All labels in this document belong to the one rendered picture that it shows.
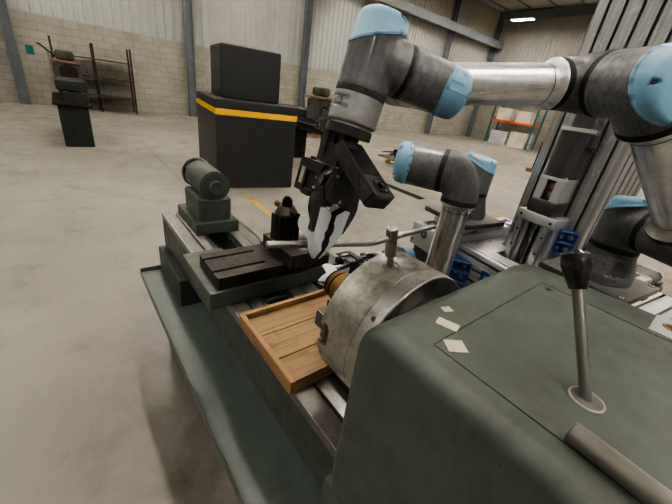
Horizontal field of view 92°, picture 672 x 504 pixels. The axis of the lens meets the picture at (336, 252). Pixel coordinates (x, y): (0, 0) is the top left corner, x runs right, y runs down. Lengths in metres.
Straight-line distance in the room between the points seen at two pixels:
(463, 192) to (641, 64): 0.39
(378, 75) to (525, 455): 0.47
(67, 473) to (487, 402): 1.76
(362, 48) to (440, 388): 0.44
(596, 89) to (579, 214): 0.62
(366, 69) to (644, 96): 0.45
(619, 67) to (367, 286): 0.57
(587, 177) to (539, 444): 1.05
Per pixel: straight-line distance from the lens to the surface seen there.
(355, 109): 0.49
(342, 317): 0.63
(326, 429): 0.81
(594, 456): 0.41
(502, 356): 0.48
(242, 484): 1.12
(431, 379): 0.42
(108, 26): 14.51
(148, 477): 1.82
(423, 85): 0.53
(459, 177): 0.91
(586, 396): 0.48
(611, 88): 0.78
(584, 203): 1.34
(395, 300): 0.59
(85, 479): 1.90
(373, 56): 0.51
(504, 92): 0.75
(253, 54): 5.67
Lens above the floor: 1.52
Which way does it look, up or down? 26 degrees down
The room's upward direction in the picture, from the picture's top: 9 degrees clockwise
